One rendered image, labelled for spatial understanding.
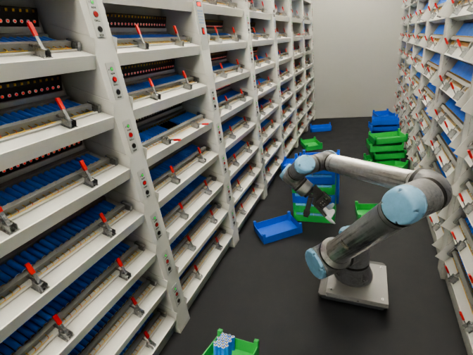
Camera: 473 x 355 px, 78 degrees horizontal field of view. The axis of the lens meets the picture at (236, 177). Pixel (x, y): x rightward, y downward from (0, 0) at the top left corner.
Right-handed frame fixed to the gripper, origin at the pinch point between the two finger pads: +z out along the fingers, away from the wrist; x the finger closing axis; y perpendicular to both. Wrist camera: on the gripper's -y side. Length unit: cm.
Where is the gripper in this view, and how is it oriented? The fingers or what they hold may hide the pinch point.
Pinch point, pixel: (333, 220)
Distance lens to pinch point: 160.4
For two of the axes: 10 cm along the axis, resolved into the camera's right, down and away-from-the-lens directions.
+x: 2.9, -1.9, 9.4
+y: 6.2, -7.1, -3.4
